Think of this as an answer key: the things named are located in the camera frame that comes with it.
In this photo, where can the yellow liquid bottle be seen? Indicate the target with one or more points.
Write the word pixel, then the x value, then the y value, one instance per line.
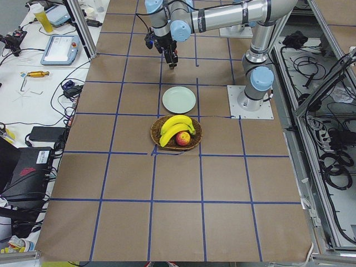
pixel 42 18

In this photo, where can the blue teach pendant far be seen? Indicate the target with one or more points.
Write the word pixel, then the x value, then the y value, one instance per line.
pixel 57 15

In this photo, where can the black power adapter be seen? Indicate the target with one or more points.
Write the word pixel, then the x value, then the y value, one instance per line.
pixel 46 134

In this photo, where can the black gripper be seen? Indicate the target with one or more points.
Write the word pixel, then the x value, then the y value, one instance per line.
pixel 164 44

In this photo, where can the red yellow apple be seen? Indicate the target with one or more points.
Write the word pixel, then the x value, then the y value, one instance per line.
pixel 183 138

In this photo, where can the brown wicker basket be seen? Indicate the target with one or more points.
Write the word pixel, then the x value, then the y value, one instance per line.
pixel 172 145

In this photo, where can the light green plate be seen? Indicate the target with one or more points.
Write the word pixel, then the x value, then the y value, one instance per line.
pixel 179 99

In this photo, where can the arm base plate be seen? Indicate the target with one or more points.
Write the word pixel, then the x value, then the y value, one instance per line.
pixel 265 111
pixel 237 31

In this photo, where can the black computer box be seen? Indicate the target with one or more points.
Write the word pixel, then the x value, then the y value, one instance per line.
pixel 32 173

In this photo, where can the aluminium frame post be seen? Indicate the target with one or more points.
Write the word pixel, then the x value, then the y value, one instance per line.
pixel 78 19

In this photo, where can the blue teach pendant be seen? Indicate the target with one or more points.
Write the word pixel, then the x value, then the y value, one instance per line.
pixel 57 15
pixel 61 50

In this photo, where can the yellow banana bunch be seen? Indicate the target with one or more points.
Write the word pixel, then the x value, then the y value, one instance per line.
pixel 174 125

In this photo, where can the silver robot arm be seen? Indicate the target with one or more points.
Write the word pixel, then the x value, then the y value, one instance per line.
pixel 175 21

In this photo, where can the white paper cup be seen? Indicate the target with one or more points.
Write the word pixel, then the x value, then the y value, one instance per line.
pixel 90 13

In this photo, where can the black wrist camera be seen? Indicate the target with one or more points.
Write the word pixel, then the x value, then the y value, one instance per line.
pixel 149 39

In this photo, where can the blue teach pendant near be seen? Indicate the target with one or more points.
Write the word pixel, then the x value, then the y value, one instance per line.
pixel 61 50

